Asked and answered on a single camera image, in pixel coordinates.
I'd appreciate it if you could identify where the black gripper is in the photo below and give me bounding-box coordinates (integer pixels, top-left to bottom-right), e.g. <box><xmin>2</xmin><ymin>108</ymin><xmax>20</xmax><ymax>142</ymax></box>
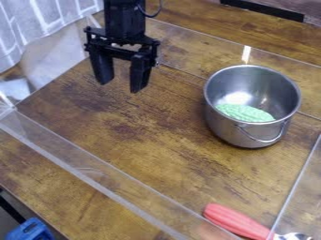
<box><xmin>85</xmin><ymin>0</ymin><xmax>162</xmax><ymax>93</ymax></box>

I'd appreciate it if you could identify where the white grid curtain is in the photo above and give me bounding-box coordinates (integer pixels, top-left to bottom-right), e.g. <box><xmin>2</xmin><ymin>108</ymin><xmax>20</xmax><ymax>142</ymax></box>
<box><xmin>0</xmin><ymin>0</ymin><xmax>103</xmax><ymax>73</ymax></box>

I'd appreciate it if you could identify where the stainless steel pot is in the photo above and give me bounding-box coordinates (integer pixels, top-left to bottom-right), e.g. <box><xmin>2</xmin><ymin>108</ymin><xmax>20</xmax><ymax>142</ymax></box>
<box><xmin>204</xmin><ymin>65</ymin><xmax>301</xmax><ymax>149</ymax></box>

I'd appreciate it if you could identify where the green textured round object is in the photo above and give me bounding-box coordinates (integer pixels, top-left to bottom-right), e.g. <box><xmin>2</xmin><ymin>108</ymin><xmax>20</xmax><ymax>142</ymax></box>
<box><xmin>216</xmin><ymin>104</ymin><xmax>275</xmax><ymax>122</ymax></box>

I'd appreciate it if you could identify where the blue plastic crate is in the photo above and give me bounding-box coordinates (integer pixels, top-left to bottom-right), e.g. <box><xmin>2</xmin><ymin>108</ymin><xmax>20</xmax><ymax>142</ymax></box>
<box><xmin>6</xmin><ymin>217</ymin><xmax>55</xmax><ymax>240</ymax></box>

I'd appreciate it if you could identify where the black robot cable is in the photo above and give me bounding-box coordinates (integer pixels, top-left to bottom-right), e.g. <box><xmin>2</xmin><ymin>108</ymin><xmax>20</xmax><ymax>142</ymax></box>
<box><xmin>136</xmin><ymin>0</ymin><xmax>165</xmax><ymax>19</ymax></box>

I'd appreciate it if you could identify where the clear acrylic enclosure wall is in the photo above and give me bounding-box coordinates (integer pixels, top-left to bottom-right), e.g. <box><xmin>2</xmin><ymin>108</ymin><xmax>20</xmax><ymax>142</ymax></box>
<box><xmin>0</xmin><ymin>20</ymin><xmax>321</xmax><ymax>240</ymax></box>

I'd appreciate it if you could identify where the pink handled spoon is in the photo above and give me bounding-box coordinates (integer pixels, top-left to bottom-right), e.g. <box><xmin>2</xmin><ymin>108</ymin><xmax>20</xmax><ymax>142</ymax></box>
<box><xmin>204</xmin><ymin>203</ymin><xmax>313</xmax><ymax>240</ymax></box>

